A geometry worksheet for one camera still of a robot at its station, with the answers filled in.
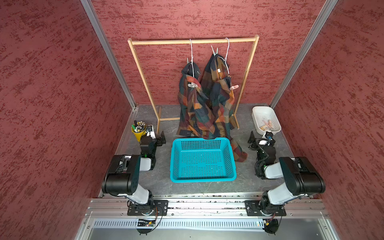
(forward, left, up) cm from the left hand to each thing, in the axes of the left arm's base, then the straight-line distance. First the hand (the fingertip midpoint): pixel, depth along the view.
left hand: (156, 134), depth 94 cm
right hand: (-2, -65, +4) cm, 65 cm away
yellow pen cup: (+3, +12, +1) cm, 13 cm away
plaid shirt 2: (+11, -39, +21) cm, 46 cm away
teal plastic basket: (-14, -25, -7) cm, 29 cm away
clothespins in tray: (+14, -80, -7) cm, 81 cm away
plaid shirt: (-3, -25, +26) cm, 36 cm away
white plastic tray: (+20, -80, -9) cm, 83 cm away
